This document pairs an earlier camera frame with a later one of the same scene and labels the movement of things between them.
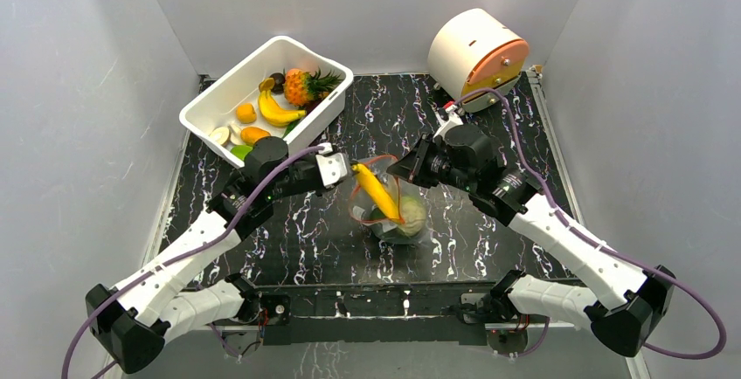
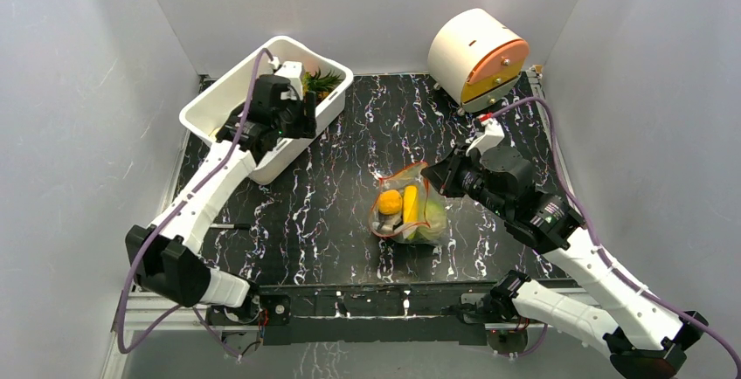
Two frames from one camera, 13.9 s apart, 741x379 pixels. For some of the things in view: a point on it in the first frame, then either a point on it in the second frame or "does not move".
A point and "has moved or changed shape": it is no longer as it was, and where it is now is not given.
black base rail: x=390 y=313 does not move
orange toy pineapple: x=302 y=87 does not move
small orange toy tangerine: x=245 y=113 has moved or changed shape
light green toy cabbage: x=414 y=215 to x=435 y=215
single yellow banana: x=383 y=198 to x=411 y=204
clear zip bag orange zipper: x=394 y=209 has moved or changed shape
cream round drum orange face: x=470 y=51 does not move
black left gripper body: x=301 y=179 to x=291 y=122
